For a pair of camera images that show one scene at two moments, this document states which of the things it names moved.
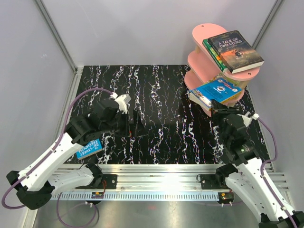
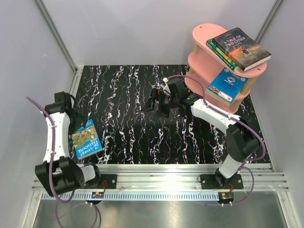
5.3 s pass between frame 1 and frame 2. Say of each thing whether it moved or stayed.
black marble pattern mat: stayed
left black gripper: moved
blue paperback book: moved
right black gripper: moved
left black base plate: stayed
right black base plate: stayed
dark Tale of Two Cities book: moved
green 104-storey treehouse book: moved
